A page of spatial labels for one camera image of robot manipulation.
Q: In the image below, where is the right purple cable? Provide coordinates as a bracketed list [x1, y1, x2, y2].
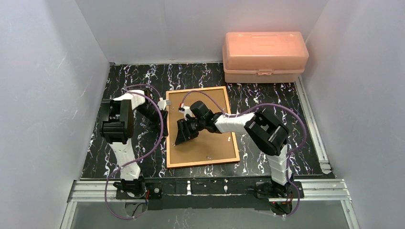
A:
[180, 90, 308, 219]

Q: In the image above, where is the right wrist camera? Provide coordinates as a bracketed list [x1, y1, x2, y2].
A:
[178, 104, 193, 120]

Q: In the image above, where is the brown backing board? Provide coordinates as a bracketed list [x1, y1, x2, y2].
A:
[166, 86, 240, 168]

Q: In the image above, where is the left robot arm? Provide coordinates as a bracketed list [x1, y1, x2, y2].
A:
[99, 89, 171, 198]

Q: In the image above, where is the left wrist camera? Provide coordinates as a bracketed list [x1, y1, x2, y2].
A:
[157, 97, 171, 111]

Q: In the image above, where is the pink plastic storage box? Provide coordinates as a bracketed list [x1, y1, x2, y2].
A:
[223, 31, 309, 83]

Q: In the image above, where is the aluminium rail base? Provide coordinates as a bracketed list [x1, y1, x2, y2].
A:
[68, 177, 352, 202]

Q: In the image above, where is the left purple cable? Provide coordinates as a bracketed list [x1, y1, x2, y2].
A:
[104, 83, 165, 220]

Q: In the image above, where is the purple cable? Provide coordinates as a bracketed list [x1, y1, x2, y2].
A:
[180, 90, 308, 219]
[104, 83, 165, 220]

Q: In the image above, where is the wooden picture frame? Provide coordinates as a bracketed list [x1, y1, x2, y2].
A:
[166, 86, 241, 169]

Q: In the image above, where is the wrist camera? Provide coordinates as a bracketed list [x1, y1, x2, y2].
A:
[157, 97, 171, 111]
[178, 104, 193, 120]

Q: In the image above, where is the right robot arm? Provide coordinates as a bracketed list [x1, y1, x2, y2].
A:
[175, 101, 293, 200]

